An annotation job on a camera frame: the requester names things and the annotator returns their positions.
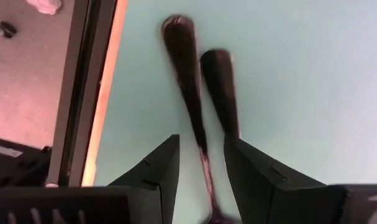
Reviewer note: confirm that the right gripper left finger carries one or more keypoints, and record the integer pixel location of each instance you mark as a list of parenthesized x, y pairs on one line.
[(157, 174)]

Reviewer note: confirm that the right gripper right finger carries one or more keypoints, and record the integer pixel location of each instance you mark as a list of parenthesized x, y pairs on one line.
[(254, 177)]

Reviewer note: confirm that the black spoon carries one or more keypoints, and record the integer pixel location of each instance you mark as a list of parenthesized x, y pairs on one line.
[(219, 87), (182, 62)]

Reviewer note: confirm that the green table mat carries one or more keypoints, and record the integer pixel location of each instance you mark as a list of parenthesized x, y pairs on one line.
[(300, 93)]

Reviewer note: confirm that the dark box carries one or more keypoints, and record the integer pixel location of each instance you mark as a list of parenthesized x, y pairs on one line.
[(17, 168)]

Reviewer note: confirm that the white rounded object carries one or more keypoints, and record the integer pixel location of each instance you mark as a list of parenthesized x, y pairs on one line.
[(45, 6)]

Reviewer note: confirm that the small black floor object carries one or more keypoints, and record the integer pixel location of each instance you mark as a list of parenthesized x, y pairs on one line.
[(8, 29)]

